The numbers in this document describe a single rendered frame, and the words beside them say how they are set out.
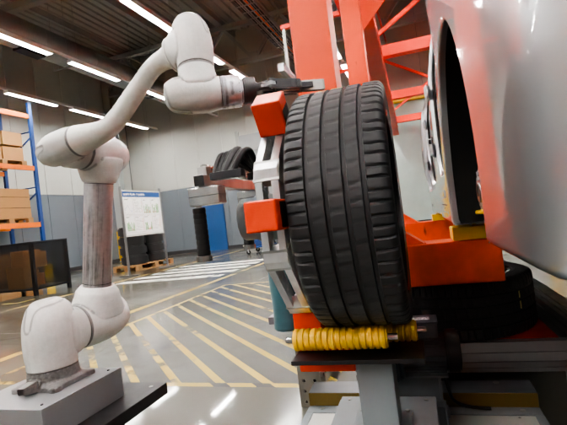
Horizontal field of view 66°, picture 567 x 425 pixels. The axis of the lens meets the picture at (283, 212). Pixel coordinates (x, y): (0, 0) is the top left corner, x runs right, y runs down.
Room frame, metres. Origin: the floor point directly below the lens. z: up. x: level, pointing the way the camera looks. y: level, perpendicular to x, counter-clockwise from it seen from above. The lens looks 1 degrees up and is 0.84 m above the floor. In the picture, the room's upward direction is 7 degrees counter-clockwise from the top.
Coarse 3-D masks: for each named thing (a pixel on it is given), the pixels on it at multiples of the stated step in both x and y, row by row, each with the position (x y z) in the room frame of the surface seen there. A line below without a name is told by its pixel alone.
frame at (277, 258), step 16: (272, 144) 1.16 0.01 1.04; (256, 160) 1.07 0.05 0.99; (272, 160) 1.05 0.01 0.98; (256, 176) 1.04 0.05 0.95; (272, 176) 1.03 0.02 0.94; (256, 192) 1.04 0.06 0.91; (272, 240) 1.07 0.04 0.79; (288, 240) 1.05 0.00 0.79; (272, 256) 1.04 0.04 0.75; (288, 256) 1.03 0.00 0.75; (272, 272) 1.07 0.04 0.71; (288, 272) 1.06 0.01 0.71; (288, 288) 1.15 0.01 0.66; (288, 304) 1.16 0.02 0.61; (304, 304) 1.16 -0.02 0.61
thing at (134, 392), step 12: (132, 384) 1.63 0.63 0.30; (144, 384) 1.61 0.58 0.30; (156, 384) 1.60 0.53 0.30; (132, 396) 1.50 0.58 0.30; (144, 396) 1.48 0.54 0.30; (156, 396) 1.54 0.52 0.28; (108, 408) 1.42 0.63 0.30; (120, 408) 1.41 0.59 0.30; (132, 408) 1.42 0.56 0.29; (144, 408) 1.47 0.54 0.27; (84, 420) 1.35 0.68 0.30; (96, 420) 1.34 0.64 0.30; (108, 420) 1.33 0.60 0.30; (120, 420) 1.36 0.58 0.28
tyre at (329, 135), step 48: (336, 96) 1.06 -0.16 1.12; (384, 96) 1.09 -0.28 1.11; (288, 144) 1.00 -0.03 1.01; (336, 144) 0.96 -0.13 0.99; (384, 144) 0.93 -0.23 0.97; (288, 192) 0.97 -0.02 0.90; (336, 192) 0.93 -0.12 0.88; (384, 192) 0.90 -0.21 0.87; (336, 240) 0.94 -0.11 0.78; (384, 240) 0.92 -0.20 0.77; (336, 288) 0.99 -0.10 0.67; (384, 288) 0.97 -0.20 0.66
